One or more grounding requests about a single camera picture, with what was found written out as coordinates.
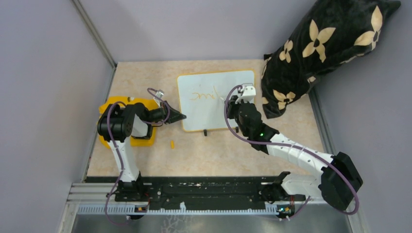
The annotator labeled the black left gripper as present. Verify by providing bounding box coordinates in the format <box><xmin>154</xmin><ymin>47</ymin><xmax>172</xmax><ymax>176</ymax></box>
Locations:
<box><xmin>145</xmin><ymin>100</ymin><xmax>187</xmax><ymax>124</ymax></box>

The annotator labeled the white whiteboard yellow rim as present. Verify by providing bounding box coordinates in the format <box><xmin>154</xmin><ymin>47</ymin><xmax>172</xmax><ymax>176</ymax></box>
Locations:
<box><xmin>177</xmin><ymin>69</ymin><xmax>255</xmax><ymax>132</ymax></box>

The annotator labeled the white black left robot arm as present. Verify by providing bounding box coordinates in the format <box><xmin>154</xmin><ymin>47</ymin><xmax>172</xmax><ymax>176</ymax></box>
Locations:
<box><xmin>97</xmin><ymin>101</ymin><xmax>187</xmax><ymax>201</ymax></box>

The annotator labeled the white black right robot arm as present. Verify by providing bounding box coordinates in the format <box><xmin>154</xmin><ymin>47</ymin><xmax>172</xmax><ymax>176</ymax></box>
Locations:
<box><xmin>225</xmin><ymin>95</ymin><xmax>363</xmax><ymax>215</ymax></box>

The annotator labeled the yellow folded cloth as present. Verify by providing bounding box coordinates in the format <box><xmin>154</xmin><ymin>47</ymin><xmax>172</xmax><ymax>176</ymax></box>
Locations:
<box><xmin>98</xmin><ymin>96</ymin><xmax>158</xmax><ymax>148</ymax></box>

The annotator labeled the black floral pillow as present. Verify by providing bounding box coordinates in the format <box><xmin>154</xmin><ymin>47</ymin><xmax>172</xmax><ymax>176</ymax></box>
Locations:
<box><xmin>261</xmin><ymin>0</ymin><xmax>401</xmax><ymax>119</ymax></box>

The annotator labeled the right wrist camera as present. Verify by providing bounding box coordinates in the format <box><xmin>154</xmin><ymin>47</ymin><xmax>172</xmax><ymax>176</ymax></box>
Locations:
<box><xmin>236</xmin><ymin>83</ymin><xmax>256</xmax><ymax>104</ymax></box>

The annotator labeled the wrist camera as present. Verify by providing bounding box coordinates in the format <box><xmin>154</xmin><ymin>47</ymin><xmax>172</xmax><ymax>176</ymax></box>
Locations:
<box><xmin>154</xmin><ymin>90</ymin><xmax>164</xmax><ymax>104</ymax></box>
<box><xmin>236</xmin><ymin>83</ymin><xmax>256</xmax><ymax>104</ymax></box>

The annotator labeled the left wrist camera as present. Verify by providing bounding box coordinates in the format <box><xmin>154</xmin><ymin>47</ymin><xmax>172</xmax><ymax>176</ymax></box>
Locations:
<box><xmin>154</xmin><ymin>90</ymin><xmax>164</xmax><ymax>104</ymax></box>

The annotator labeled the aluminium frame post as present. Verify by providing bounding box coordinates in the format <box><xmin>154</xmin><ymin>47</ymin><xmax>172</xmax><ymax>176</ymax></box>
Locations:
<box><xmin>70</xmin><ymin>0</ymin><xmax>117</xmax><ymax>69</ymax></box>

